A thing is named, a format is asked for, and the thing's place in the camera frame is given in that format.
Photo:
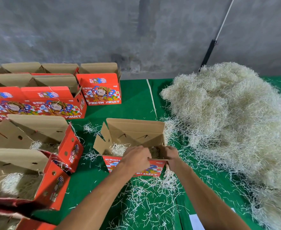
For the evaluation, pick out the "person's right hand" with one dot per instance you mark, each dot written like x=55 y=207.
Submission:
x=171 y=158

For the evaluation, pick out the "person's left hand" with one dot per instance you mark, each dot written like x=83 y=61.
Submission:
x=136 y=158

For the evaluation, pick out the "pile of shredded paper filler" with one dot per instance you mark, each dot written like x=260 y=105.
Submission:
x=226 y=112

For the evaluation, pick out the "group of red fruit boxes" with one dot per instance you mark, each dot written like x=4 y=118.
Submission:
x=49 y=93

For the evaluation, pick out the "person's right forearm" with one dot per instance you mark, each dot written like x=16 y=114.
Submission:
x=207 y=198

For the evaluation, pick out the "person's left forearm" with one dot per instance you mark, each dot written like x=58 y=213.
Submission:
x=97 y=201

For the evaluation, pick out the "white printed paper sheet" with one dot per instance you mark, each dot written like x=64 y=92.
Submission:
x=196 y=221

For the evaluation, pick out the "white pole with black grip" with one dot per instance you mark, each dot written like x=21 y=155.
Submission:
x=207 y=52

